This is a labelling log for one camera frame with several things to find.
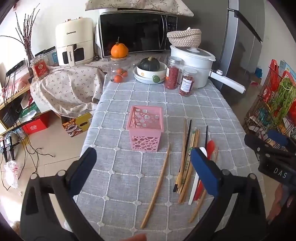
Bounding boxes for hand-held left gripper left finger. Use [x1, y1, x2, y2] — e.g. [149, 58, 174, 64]
[20, 147, 104, 241]

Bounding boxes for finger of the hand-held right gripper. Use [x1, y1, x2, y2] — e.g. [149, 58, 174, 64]
[244, 134, 274, 161]
[267, 129, 296, 154]

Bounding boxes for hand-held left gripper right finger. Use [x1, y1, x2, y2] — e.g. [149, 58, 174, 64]
[185, 146, 270, 241]

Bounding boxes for green printed wooden chopstick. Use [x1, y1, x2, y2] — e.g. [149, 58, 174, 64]
[179, 128, 199, 195]
[178, 129, 200, 204]

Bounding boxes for white plastic spoon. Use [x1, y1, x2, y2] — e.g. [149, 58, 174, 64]
[188, 147, 208, 205]

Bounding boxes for red plastic spoon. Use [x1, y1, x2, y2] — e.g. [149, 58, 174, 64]
[193, 140, 216, 201]

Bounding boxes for light bamboo chopstick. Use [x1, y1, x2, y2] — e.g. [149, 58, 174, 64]
[140, 143, 172, 229]

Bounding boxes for pink perforated plastic basket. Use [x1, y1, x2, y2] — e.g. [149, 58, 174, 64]
[126, 106, 164, 152]

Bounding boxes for person's right hand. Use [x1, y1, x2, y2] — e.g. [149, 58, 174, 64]
[268, 184, 295, 224]

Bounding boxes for green long beans bundle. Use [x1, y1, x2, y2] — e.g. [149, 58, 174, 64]
[269, 77, 296, 131]

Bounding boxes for yellow printed cardboard box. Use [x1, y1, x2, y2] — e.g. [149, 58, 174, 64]
[61, 112, 93, 138]

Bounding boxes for red shopping bag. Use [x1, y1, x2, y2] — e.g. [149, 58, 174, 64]
[262, 59, 281, 103]

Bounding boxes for red cardboard box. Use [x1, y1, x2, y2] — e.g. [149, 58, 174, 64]
[22, 113, 50, 135]

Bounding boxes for grey checked tablecloth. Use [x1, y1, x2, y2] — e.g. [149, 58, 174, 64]
[80, 51, 264, 241]

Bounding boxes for white plastic bag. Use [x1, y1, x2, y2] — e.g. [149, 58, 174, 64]
[4, 160, 19, 189]

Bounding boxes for green and white bag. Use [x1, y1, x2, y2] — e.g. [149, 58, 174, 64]
[19, 101, 39, 119]

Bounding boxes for white floral cover cloth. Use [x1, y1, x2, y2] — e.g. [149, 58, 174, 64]
[30, 65, 107, 117]

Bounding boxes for clear jar with red label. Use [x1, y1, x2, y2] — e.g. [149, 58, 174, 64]
[179, 68, 198, 97]

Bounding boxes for wooden side shelf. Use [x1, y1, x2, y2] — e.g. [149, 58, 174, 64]
[0, 81, 33, 138]

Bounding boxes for grey refrigerator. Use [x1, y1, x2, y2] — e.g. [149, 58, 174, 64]
[217, 0, 266, 91]

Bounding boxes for clear jar of red berries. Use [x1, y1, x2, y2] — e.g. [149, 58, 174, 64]
[165, 56, 183, 90]

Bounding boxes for clear glass jar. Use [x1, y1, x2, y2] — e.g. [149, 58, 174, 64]
[106, 56, 133, 84]

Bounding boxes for square tub with red label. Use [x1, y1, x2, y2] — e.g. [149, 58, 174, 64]
[30, 54, 50, 81]

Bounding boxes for white bowl with green knob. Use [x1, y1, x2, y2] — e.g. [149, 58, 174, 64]
[136, 62, 167, 84]

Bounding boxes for clear storage boxes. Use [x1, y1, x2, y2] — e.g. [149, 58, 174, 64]
[35, 46, 59, 67]

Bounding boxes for white power strip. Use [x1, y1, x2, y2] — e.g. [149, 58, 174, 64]
[5, 61, 26, 77]

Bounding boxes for dark green pumpkin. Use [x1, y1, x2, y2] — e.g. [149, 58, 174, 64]
[138, 57, 161, 71]

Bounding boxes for large orange citrus fruit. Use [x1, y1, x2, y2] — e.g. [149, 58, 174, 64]
[110, 37, 129, 58]

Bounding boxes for white air fryer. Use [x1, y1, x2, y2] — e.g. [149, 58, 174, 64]
[55, 17, 95, 67]

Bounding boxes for black microwave oven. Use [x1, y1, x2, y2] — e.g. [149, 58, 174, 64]
[98, 9, 178, 58]

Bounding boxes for dry dark branches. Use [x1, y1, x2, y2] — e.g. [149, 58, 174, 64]
[0, 3, 41, 59]

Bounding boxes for floral cloth on microwave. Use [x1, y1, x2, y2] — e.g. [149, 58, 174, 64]
[85, 0, 194, 17]

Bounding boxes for black wire rack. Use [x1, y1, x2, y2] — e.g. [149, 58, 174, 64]
[243, 59, 296, 149]

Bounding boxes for black cables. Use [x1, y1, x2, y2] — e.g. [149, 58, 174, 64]
[0, 67, 56, 191]

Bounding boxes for white electric pot with handle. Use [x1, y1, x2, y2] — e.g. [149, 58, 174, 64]
[170, 44, 245, 94]

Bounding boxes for woven rope basket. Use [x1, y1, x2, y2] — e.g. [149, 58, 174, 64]
[167, 27, 202, 48]

